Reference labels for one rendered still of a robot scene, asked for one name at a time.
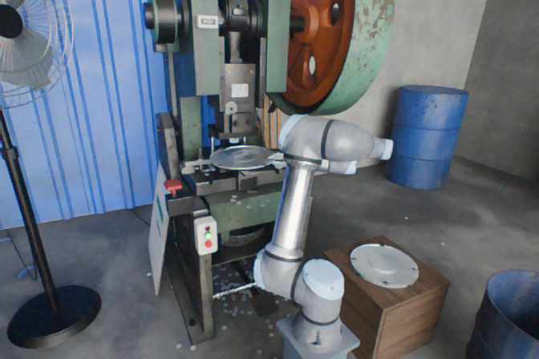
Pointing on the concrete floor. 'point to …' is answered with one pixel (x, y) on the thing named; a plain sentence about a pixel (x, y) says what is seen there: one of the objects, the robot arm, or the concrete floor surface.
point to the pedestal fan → (36, 320)
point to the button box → (202, 239)
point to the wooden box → (388, 306)
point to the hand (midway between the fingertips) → (271, 159)
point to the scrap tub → (508, 317)
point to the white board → (160, 224)
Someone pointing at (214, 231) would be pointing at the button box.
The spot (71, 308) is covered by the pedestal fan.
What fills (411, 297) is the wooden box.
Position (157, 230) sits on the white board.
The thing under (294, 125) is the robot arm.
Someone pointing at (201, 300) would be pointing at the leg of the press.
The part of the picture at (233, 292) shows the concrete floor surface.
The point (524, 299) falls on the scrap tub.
